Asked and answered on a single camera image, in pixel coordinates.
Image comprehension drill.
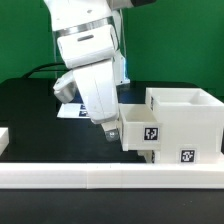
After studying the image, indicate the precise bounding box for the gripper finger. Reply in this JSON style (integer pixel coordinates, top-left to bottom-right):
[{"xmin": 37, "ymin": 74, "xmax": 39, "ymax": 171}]
[{"xmin": 102, "ymin": 121, "xmax": 119, "ymax": 141}]

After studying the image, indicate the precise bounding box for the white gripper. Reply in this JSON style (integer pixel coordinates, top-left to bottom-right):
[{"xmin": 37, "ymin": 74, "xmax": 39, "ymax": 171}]
[{"xmin": 53, "ymin": 71, "xmax": 77, "ymax": 103}]

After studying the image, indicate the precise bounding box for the white drawer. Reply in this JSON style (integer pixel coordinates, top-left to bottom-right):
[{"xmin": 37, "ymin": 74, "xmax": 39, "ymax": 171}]
[
  {"xmin": 119, "ymin": 104, "xmax": 161, "ymax": 151},
  {"xmin": 138, "ymin": 150, "xmax": 155, "ymax": 163}
]

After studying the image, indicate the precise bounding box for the white drawer cabinet box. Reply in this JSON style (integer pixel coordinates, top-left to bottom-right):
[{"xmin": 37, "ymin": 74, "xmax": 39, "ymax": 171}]
[{"xmin": 145, "ymin": 88, "xmax": 224, "ymax": 164}]

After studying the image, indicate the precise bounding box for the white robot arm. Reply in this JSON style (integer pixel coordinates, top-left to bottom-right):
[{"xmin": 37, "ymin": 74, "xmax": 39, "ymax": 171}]
[{"xmin": 43, "ymin": 0, "xmax": 156, "ymax": 141}]

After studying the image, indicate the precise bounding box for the white L-shaped fence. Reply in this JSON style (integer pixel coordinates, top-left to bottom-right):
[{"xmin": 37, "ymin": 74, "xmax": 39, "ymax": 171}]
[{"xmin": 0, "ymin": 155, "xmax": 224, "ymax": 189}]

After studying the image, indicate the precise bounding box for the white marker base plate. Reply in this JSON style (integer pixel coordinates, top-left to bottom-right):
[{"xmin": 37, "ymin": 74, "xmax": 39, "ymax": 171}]
[{"xmin": 57, "ymin": 103, "xmax": 88, "ymax": 119}]

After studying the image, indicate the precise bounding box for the black cable bundle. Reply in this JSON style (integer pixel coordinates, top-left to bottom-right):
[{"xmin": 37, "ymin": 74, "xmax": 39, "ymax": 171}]
[{"xmin": 21, "ymin": 62, "xmax": 66, "ymax": 80}]

